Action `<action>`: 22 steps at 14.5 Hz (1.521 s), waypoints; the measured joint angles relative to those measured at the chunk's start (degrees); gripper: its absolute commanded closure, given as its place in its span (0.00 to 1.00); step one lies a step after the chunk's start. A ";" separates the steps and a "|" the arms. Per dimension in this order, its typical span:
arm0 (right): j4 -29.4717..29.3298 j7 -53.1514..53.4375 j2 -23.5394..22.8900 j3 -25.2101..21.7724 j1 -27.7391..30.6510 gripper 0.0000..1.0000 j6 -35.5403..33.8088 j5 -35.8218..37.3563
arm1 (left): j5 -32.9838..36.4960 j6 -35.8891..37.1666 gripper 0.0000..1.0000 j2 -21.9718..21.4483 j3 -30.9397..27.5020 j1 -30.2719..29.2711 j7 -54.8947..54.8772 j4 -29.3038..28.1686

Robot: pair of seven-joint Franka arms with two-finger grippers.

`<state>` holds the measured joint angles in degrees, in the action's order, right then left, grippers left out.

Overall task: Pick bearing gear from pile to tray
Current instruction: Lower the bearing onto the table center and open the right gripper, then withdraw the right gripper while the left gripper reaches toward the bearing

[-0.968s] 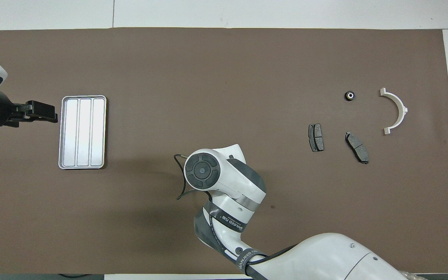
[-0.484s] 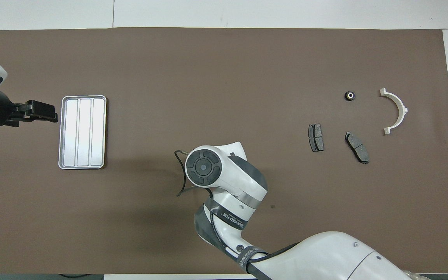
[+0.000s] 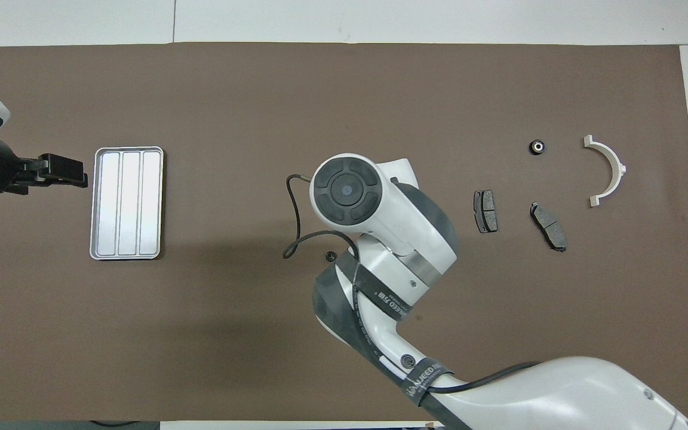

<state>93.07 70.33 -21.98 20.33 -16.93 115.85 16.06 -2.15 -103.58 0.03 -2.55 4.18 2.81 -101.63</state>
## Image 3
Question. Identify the dark rectangular brake pad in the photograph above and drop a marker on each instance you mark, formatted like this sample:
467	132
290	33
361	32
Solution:
485	212

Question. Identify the large black bearing gear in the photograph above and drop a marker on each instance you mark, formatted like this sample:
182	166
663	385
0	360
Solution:
532	147

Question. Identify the white curved plastic bracket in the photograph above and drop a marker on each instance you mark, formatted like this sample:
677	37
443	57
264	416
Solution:
617	164

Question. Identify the dark slanted brake pad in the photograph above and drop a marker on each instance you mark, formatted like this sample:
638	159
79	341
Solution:
548	226

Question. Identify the brown table mat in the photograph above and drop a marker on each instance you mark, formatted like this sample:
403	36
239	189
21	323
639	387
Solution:
230	334

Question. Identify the silver metal tray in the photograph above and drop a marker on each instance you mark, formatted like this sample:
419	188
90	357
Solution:
127	203

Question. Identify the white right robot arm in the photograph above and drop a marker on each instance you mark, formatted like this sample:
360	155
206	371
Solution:
404	227

